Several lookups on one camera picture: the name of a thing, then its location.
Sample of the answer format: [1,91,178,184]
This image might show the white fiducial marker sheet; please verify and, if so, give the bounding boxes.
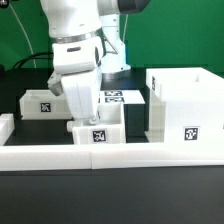
[100,90,145,104]

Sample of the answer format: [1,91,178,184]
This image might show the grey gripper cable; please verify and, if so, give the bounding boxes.
[121,13,130,44]

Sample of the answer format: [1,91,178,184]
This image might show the white front drawer tray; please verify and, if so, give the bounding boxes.
[67,103,126,145]

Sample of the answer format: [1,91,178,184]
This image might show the white drawer tray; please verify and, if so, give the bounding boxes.
[19,90,72,120]
[67,103,126,145]

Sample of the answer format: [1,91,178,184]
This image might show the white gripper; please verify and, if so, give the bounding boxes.
[53,37,104,125]

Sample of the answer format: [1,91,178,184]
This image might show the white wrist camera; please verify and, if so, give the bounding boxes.
[47,72,63,96]

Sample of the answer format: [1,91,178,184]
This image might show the white rear drawer tray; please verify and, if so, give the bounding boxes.
[19,90,72,120]

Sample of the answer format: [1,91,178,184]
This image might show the white drawer cabinet box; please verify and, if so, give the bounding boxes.
[146,67,224,144]

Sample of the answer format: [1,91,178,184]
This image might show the black power cables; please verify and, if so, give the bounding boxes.
[11,50,54,70]

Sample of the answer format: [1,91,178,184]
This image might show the thin white cable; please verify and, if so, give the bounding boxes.
[9,3,38,69]

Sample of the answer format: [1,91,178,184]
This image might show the white U-shaped fence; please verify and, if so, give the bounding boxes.
[0,114,224,171]

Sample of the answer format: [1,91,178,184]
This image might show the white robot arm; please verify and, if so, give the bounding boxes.
[40,0,151,120]

